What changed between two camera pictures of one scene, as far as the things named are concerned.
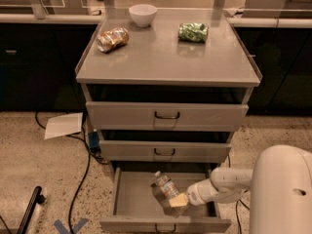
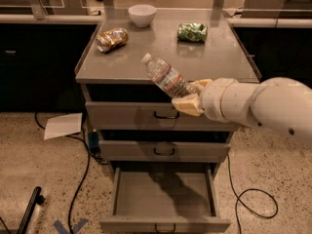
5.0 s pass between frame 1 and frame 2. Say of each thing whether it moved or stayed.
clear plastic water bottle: moved
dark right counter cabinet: stayed
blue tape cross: stayed
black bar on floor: stayed
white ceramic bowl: stayed
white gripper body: moved
